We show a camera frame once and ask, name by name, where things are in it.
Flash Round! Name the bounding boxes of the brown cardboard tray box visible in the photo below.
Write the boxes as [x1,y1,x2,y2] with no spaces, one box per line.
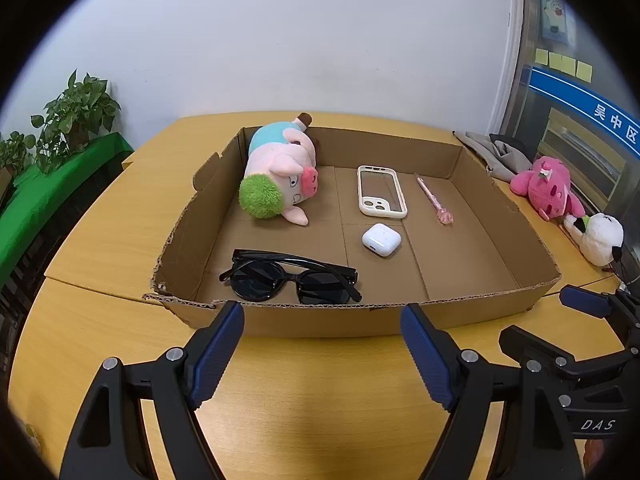
[150,128,561,337]

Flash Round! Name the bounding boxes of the white earbuds case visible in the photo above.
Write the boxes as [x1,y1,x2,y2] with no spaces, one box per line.
[361,223,402,258]

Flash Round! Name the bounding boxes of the black sunglasses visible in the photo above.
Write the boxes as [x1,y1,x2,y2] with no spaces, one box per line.
[218,249,362,306]

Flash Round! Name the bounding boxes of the clear phone case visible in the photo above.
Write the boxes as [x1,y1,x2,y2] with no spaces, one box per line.
[357,165,408,220]

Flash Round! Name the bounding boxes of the pink pen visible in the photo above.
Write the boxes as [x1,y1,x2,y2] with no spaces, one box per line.
[416,176,454,226]

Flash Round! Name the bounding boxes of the pig plush green hair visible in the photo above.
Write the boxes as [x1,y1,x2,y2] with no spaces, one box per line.
[239,113,319,226]

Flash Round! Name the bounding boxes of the green table cloth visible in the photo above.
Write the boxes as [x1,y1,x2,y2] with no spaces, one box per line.
[0,133,134,285]

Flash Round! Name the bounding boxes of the pink plush toy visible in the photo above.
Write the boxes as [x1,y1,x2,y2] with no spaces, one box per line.
[510,156,586,221]

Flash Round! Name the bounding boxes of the grey folded cloth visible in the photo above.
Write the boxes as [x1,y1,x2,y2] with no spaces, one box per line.
[452,131,533,182]

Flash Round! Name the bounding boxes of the white sheep plush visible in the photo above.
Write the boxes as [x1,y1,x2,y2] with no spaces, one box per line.
[563,212,624,268]

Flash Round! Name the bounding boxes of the potted green plant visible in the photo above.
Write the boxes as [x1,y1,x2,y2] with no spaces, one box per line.
[30,70,120,174]

